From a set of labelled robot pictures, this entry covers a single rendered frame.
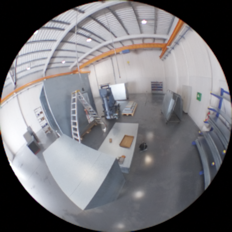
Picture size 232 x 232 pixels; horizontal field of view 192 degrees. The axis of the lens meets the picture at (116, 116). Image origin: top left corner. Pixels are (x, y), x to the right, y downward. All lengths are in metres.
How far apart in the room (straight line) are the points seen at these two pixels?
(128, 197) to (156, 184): 0.80
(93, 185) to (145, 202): 1.76
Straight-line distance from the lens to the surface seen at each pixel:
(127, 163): 1.69
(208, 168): 3.09
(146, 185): 2.25
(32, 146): 6.05
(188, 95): 5.81
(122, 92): 8.66
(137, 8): 6.92
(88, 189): 0.72
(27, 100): 11.68
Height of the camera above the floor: 2.20
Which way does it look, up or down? 26 degrees down
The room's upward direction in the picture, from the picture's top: 11 degrees counter-clockwise
